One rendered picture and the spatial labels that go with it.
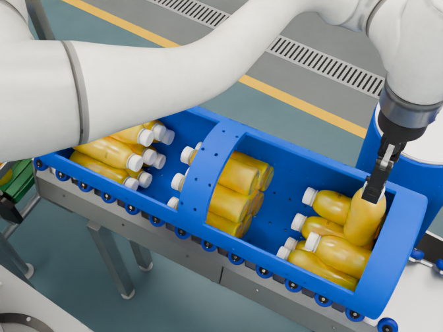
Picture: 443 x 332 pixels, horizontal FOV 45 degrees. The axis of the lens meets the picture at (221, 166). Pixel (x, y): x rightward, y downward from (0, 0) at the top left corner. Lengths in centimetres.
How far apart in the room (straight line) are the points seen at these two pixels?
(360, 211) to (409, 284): 37
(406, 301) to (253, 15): 89
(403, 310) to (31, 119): 104
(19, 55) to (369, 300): 82
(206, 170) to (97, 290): 134
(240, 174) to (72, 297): 137
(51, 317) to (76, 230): 136
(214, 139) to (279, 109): 170
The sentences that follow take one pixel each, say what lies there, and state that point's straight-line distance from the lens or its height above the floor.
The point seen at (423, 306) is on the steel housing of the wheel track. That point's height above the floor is 93.
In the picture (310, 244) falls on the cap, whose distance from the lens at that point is 115.
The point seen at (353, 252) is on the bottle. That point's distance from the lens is 114.
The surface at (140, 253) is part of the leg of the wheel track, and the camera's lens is 219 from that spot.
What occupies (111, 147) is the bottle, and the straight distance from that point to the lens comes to 129.
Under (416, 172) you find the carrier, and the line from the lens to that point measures 146.
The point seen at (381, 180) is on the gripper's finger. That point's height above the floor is 141.
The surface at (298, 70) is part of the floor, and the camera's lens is 302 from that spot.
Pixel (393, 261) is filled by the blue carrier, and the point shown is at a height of 121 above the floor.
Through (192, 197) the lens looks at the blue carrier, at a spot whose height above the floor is 118.
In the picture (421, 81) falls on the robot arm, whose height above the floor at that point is 163.
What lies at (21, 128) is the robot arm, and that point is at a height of 179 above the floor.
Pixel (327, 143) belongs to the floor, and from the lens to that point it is 271.
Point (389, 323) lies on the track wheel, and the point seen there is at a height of 98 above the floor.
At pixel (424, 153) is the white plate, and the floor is 104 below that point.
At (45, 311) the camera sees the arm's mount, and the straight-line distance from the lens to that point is 119.
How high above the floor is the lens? 214
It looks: 56 degrees down
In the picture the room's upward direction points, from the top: 2 degrees counter-clockwise
